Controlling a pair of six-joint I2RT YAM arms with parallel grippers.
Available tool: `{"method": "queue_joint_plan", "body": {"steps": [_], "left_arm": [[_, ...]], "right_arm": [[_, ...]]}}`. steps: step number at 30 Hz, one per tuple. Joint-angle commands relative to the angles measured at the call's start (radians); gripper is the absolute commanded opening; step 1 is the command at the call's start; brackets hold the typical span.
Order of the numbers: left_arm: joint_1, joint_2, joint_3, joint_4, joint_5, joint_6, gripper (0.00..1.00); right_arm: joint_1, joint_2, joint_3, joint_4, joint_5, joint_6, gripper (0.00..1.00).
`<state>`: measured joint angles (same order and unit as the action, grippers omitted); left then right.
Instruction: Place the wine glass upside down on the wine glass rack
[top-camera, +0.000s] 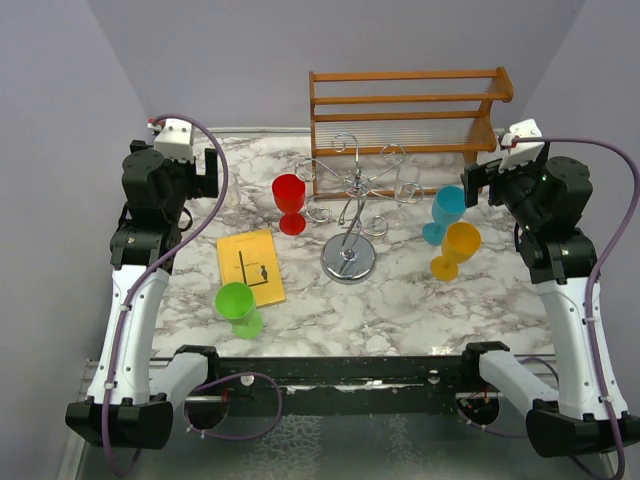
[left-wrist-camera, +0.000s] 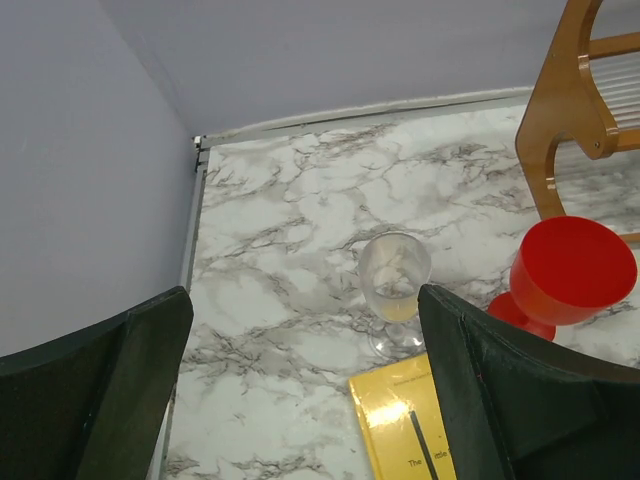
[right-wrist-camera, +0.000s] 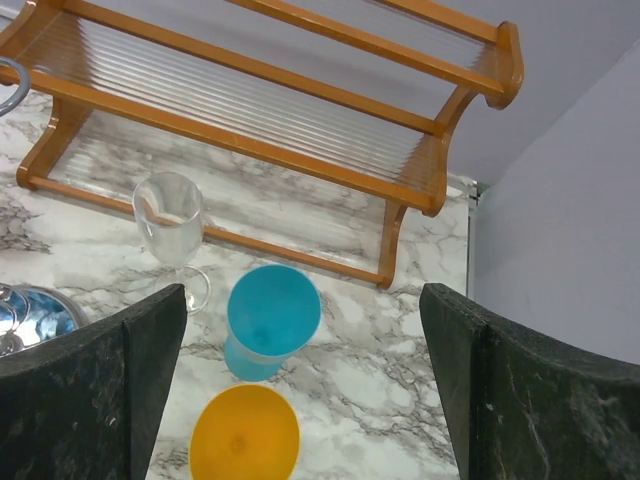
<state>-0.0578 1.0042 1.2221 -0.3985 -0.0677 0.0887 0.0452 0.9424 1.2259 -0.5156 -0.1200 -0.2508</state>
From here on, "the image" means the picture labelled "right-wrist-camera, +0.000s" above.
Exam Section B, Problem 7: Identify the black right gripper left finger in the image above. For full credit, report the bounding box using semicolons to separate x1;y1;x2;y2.
1;284;187;479

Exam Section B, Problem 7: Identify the blue plastic wine glass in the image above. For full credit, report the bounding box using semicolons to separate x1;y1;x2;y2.
224;264;322;382

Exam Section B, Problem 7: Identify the chrome wine glass rack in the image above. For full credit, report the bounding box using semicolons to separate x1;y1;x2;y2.
0;57;90;355

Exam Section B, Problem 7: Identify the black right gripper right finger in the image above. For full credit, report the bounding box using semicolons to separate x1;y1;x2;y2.
419;283;639;479

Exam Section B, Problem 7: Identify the clear wine glass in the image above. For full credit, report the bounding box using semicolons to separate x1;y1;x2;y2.
132;172;211;315

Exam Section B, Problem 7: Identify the yellow plastic wine glass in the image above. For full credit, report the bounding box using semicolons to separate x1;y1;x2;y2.
188;384;300;480

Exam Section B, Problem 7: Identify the wooden slatted rack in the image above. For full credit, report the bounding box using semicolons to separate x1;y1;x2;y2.
1;1;525;289

